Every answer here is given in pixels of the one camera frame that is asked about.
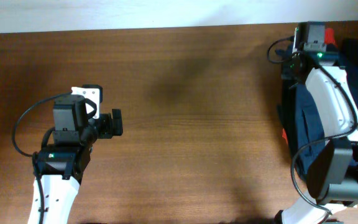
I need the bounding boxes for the black t-shirt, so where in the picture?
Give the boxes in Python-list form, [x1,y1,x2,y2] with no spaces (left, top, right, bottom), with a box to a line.
[277,80,298,157]

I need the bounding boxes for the red garment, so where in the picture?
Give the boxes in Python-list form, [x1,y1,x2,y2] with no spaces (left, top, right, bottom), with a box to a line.
[324,27,337,47]

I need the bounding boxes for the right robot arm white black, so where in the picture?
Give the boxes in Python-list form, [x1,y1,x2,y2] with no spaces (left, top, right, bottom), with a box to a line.
[274,52,358,223]

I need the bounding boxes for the navy blue shorts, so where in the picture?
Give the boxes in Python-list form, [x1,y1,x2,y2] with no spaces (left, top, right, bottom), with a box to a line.
[295,84,325,181]

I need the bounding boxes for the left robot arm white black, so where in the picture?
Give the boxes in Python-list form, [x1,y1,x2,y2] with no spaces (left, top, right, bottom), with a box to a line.
[28,109,123,224]

